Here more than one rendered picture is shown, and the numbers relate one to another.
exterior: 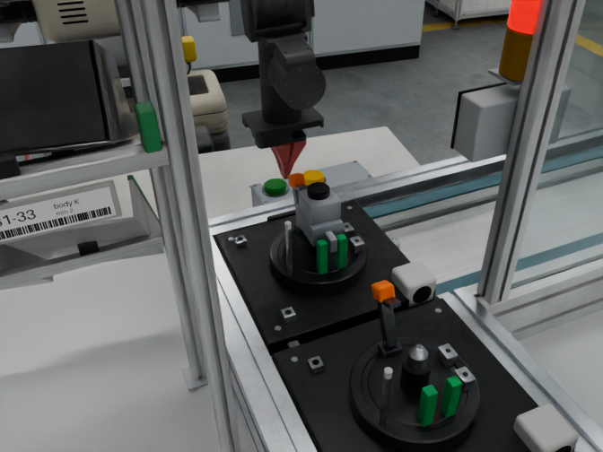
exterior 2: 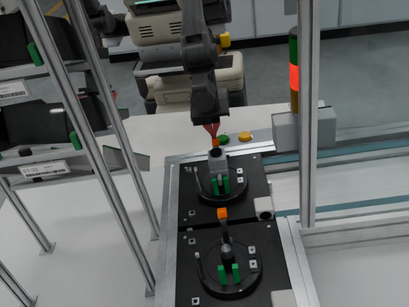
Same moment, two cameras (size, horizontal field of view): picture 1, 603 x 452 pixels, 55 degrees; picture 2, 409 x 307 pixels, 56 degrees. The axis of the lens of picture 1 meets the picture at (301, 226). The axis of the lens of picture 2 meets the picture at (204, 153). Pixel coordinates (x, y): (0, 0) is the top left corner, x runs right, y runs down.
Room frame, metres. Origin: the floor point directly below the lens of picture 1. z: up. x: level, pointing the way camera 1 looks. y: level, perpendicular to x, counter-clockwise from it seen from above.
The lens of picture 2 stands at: (-0.04, -0.34, 1.68)
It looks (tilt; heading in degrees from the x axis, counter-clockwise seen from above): 38 degrees down; 27
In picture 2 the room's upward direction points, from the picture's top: 12 degrees counter-clockwise
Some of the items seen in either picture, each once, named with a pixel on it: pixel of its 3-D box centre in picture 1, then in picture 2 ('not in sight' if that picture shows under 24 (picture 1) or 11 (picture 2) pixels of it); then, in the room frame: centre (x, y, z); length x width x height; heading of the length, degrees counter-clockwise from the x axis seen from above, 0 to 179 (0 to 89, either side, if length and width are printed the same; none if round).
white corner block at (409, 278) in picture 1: (413, 284); (264, 208); (0.58, -0.15, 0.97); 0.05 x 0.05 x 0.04; 22
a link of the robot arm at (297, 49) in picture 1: (290, 45); (202, 77); (0.71, 0.01, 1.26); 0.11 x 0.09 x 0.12; 17
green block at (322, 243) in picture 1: (321, 256); (215, 186); (0.59, -0.03, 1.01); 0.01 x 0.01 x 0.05; 22
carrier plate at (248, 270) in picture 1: (318, 265); (222, 189); (0.64, -0.02, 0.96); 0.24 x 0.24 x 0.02; 22
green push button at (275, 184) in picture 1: (275, 188); (223, 140); (0.84, 0.04, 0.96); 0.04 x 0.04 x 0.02
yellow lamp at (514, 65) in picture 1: (527, 50); (304, 96); (0.60, -0.24, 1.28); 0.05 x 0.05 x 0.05
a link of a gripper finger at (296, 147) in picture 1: (275, 151); (207, 125); (0.74, 0.03, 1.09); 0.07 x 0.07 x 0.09; 22
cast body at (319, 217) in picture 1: (321, 213); (218, 164); (0.63, -0.03, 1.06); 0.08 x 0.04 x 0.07; 21
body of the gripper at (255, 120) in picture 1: (282, 103); (208, 102); (0.74, 0.02, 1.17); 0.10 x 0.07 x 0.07; 112
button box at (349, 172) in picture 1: (312, 194); (246, 145); (0.87, -0.02, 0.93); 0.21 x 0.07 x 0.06; 112
